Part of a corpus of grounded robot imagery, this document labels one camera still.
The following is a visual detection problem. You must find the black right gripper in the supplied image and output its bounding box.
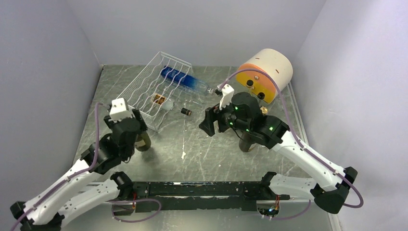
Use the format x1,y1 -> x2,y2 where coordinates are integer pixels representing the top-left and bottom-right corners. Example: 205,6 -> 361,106
199,95 -> 251,136

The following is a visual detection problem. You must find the dark green bottle black neck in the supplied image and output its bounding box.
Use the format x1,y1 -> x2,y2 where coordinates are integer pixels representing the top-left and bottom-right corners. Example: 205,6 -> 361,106
134,131 -> 151,152

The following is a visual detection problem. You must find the brown bottle gold foil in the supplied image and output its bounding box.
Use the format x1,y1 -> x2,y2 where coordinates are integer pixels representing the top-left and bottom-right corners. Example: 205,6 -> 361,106
236,104 -> 269,152

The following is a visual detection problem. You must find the clear bottle white gold label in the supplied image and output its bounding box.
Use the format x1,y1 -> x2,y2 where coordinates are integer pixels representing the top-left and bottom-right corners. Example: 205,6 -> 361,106
246,79 -> 255,93

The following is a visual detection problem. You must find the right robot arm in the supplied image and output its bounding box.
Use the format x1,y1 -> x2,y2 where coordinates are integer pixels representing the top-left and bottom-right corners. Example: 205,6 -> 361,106
199,92 -> 358,214

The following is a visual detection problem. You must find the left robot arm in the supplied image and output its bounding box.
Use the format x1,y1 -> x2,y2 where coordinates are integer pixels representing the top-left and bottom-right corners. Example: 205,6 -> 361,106
10,109 -> 147,231

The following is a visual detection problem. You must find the blue clear bottle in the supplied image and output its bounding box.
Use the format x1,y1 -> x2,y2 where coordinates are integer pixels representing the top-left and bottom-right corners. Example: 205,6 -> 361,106
160,66 -> 214,94

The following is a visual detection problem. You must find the white paper label sheet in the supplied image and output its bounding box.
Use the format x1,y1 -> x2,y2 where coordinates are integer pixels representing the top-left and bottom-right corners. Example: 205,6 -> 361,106
259,144 -> 271,150

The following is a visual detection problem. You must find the cream orange yellow cylinder box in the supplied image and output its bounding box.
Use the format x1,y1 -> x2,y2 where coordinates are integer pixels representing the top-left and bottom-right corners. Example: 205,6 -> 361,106
235,48 -> 293,105

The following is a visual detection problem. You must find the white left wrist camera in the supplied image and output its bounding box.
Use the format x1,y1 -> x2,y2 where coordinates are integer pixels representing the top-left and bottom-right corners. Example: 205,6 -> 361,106
109,98 -> 134,122

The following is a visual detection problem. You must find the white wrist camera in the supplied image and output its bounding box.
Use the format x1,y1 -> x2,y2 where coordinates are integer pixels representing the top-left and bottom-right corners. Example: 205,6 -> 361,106
109,98 -> 134,122
219,84 -> 234,110

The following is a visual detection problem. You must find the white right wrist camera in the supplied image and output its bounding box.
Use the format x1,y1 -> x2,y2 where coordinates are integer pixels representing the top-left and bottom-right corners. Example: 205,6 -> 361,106
219,84 -> 234,110

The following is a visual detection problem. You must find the white wire wine rack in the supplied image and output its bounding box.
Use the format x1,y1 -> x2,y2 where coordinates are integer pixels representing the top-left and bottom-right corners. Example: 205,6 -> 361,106
118,51 -> 193,131

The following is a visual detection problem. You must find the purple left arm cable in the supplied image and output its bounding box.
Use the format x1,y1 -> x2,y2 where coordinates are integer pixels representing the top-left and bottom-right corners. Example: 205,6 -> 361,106
9,102 -> 112,231

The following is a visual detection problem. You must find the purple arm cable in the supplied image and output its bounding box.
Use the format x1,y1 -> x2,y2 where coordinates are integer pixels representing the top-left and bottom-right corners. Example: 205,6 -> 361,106
9,102 -> 112,231
217,69 -> 364,221

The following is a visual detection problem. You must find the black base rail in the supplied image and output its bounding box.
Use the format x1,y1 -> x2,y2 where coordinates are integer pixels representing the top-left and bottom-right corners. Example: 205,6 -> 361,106
127,181 -> 290,211

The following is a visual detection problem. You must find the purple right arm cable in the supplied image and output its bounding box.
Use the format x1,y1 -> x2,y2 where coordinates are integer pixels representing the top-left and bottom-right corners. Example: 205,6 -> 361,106
217,69 -> 364,221

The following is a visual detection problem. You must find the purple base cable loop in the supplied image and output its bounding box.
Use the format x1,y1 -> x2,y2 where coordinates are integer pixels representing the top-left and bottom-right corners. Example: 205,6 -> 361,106
108,198 -> 162,223

